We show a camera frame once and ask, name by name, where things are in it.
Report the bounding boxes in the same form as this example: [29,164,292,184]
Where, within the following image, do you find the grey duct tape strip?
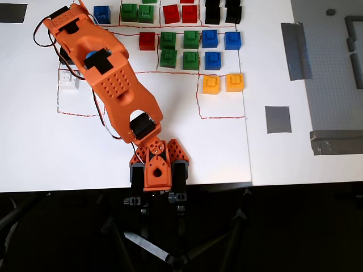
[280,22,313,82]
[309,129,363,156]

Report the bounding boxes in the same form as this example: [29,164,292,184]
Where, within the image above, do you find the grey L-shaped lego wall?
[344,15,363,39]

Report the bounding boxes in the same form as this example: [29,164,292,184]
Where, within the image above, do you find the white lego block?
[58,70,80,91]

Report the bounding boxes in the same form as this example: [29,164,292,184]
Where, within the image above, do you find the grey lego baseplate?
[291,0,363,137]

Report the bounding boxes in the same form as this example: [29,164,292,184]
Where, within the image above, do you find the long grey lego brick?
[350,53,363,90]

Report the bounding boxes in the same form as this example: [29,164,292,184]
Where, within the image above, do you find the red white arm cable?
[91,90,123,141]

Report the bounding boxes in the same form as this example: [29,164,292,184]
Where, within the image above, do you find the yellow lego block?
[202,75,221,95]
[225,73,244,93]

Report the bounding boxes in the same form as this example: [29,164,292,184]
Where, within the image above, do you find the black tape patch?
[0,3,28,24]

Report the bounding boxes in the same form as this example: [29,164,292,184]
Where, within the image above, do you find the grey tape square marker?
[264,105,293,134]

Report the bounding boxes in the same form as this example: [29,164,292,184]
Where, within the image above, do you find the black camera tripod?
[96,188,256,272]

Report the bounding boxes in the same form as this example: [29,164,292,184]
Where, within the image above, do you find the dark grey table clamp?
[170,160,190,212]
[129,163,147,206]

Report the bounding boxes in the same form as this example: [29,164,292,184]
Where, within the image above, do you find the blue lego block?
[204,52,222,71]
[93,5,111,24]
[201,29,218,49]
[223,31,242,51]

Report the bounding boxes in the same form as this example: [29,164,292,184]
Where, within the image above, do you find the red black wrist cable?
[32,16,62,49]

